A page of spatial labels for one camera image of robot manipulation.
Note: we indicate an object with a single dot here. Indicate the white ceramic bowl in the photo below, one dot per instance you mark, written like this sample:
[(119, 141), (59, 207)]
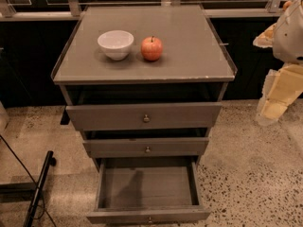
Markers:
[(116, 44)]

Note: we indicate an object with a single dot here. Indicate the black metal stand leg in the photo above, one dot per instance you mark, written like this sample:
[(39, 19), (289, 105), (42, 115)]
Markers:
[(38, 191)]

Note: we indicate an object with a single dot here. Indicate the grey drawer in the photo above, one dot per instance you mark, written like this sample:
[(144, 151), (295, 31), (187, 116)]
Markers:
[(144, 147), (144, 116), (148, 190)]

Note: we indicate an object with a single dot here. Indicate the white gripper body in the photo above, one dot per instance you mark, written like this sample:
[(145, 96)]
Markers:
[(290, 38)]

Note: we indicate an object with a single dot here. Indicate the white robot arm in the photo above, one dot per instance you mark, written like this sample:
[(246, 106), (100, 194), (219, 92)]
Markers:
[(285, 36)]

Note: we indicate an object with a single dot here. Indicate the grey bottom drawer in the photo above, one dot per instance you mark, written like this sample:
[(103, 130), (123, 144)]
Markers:
[(148, 190)]

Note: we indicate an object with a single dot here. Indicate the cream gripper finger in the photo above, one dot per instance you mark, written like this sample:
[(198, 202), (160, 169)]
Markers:
[(268, 112)]

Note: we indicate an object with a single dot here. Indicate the red apple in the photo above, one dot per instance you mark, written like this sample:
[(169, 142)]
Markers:
[(151, 48)]

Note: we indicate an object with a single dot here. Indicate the grey top drawer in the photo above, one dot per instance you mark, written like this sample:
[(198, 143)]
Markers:
[(144, 116)]

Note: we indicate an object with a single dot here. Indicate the metal window railing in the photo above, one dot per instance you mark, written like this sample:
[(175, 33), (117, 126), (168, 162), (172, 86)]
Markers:
[(44, 13)]

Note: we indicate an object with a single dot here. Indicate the small orange fruit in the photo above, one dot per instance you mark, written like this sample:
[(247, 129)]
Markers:
[(287, 4)]

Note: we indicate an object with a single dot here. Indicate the grey metal drawer cabinet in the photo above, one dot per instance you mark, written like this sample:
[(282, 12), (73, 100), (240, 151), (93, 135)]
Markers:
[(193, 67)]

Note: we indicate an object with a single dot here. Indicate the grey middle drawer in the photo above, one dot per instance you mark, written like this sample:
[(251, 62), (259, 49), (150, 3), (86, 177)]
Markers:
[(144, 147)]

